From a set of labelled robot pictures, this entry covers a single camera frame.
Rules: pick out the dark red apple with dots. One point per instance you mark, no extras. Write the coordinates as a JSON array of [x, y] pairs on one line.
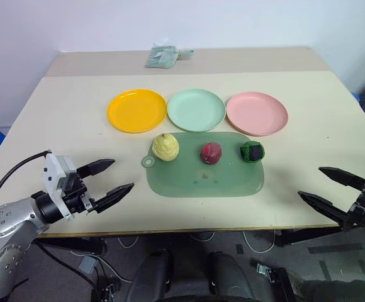
[[211, 153]]

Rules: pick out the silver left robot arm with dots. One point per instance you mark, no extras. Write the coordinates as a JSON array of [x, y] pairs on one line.
[[3, 220]]

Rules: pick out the pink plate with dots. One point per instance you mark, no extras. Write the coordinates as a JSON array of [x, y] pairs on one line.
[[256, 113]]

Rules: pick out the green translucent cutting mat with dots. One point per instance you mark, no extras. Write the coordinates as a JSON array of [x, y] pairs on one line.
[[201, 185]]

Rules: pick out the grey box on floor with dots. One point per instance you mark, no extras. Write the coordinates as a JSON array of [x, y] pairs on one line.
[[88, 264]]

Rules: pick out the folded green cloth pack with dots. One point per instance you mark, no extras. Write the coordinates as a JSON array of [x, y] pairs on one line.
[[160, 57]]

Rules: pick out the dark rounded shape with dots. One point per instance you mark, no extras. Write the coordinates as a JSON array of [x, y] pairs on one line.
[[229, 277], [151, 277]]

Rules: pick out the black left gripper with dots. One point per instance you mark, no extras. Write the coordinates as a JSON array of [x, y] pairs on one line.
[[75, 192]]

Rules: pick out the dark green vegetable toy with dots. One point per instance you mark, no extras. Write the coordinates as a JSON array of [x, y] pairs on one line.
[[252, 152]]

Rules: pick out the light green plate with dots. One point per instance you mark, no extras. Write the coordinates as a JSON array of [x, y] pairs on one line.
[[196, 110]]

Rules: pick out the yellow plate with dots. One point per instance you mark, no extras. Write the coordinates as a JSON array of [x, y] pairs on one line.
[[137, 111]]

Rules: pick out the black table leg with caster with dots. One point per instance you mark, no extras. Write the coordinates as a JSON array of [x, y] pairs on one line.
[[107, 283], [277, 281]]

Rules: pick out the black table frame bar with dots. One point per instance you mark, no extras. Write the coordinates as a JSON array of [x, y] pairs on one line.
[[311, 237]]

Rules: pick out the yellow pear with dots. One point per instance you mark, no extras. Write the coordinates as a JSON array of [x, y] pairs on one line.
[[165, 148]]

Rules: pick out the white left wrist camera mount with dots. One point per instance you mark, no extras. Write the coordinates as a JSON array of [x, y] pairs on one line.
[[52, 170]]

